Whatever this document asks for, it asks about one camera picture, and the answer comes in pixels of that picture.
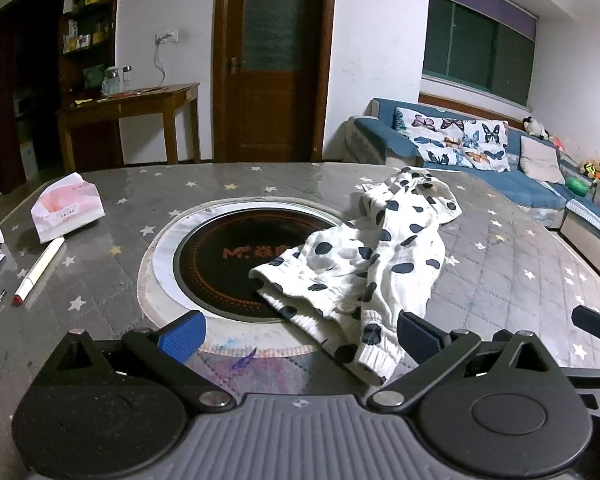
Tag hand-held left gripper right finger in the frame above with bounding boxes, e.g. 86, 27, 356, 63
367, 311, 576, 411

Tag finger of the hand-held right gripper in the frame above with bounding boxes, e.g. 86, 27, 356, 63
571, 305, 600, 347

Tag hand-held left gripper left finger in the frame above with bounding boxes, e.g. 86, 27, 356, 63
30, 310, 237, 413

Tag white polka dot pants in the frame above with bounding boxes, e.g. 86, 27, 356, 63
248, 167, 463, 387

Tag round black induction cooker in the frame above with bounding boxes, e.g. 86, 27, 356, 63
137, 196, 366, 358

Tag blue sofa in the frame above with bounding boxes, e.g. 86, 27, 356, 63
342, 97, 600, 281

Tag white marker pen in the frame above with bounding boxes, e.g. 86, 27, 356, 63
12, 236, 66, 307

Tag grey pillow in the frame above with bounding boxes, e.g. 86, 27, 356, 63
519, 136, 566, 185

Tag pink white tissue pack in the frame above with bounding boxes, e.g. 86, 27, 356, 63
30, 172, 106, 244

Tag butterfly print pillow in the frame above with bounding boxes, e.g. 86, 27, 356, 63
392, 106, 511, 173

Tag black white plush toy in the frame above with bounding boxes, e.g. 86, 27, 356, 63
522, 117, 551, 141

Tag wooden side table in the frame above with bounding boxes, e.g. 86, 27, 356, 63
57, 82, 202, 173

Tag brown wooden door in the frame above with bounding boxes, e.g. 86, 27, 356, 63
212, 0, 337, 163

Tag dark wooden shelf cabinet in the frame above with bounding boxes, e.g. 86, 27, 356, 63
0, 0, 123, 191

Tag green glass window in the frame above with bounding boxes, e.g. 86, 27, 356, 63
422, 0, 537, 107

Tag white cable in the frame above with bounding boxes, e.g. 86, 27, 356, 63
152, 40, 167, 86

